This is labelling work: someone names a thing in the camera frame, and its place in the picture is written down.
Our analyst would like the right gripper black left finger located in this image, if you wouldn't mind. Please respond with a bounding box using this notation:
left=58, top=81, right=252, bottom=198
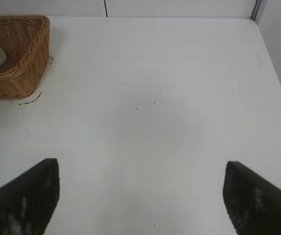
left=0, top=158, right=60, bottom=235

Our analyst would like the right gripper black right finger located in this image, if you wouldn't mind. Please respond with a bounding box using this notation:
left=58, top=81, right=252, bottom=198
left=222, top=161, right=281, bottom=235

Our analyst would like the brown woven wicker basket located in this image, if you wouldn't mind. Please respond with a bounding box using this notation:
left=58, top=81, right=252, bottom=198
left=0, top=15, right=51, bottom=100

